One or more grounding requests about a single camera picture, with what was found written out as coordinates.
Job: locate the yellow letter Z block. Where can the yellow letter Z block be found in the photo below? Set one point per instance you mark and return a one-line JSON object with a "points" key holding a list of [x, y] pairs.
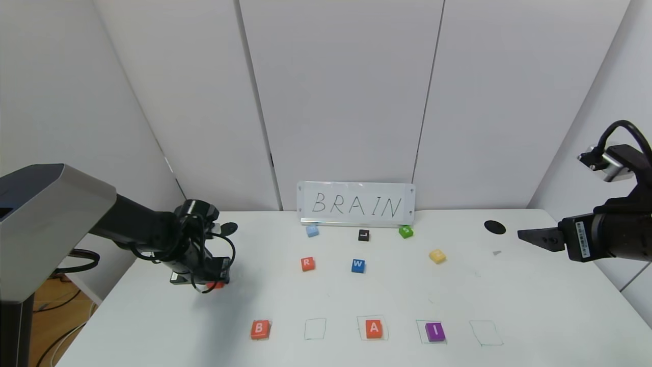
{"points": [[437, 256]]}

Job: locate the orange letter R block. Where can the orange letter R block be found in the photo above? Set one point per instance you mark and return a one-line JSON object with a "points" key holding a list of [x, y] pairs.
{"points": [[307, 264]]}

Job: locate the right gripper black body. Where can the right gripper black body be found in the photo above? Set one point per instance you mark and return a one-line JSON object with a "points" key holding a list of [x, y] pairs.
{"points": [[577, 235]]}

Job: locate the black round table grommet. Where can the black round table grommet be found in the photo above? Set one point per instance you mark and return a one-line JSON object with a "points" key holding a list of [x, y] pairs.
{"points": [[230, 229], [494, 227]]}

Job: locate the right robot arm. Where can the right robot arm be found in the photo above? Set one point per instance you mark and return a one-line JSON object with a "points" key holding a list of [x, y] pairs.
{"points": [[629, 229]]}

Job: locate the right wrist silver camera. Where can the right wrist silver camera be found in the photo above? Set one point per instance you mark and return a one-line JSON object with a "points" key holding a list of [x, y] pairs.
{"points": [[608, 164]]}

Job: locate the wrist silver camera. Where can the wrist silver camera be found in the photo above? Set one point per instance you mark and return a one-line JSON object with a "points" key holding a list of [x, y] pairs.
{"points": [[181, 278], [608, 164]]}

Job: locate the orange letter B block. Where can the orange letter B block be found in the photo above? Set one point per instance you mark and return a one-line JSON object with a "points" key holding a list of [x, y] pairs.
{"points": [[260, 330]]}

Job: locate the purple letter I block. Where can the purple letter I block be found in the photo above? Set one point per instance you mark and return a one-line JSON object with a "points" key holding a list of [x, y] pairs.
{"points": [[435, 332]]}

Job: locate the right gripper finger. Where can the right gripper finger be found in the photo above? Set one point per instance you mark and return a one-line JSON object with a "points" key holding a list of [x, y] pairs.
{"points": [[545, 239]]}

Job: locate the light blue letter block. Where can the light blue letter block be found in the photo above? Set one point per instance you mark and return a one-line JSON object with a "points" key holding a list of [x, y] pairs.
{"points": [[312, 231]]}

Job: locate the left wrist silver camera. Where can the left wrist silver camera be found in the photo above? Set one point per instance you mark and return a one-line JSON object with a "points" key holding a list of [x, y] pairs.
{"points": [[181, 278]]}

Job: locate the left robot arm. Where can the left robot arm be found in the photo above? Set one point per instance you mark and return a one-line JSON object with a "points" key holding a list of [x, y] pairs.
{"points": [[51, 214]]}

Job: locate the blue letter W block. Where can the blue letter W block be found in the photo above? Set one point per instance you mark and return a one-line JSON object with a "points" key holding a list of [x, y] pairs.
{"points": [[358, 265]]}

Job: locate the orange letter A block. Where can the orange letter A block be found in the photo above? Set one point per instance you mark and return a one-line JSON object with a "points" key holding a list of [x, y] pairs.
{"points": [[215, 285], [374, 328]]}

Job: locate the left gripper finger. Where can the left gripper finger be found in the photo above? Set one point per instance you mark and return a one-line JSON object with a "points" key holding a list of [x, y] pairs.
{"points": [[216, 278]]}

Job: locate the white BRAIN sign board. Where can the white BRAIN sign board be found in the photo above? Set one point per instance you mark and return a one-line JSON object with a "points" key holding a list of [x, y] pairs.
{"points": [[356, 204]]}

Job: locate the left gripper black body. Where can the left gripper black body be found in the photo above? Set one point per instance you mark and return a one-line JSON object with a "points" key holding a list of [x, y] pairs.
{"points": [[199, 276]]}

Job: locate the black letter L block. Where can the black letter L block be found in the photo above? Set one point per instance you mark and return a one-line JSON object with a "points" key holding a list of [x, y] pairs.
{"points": [[363, 235]]}

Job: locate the green letter S block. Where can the green letter S block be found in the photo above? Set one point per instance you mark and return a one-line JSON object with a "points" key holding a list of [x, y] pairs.
{"points": [[406, 232]]}

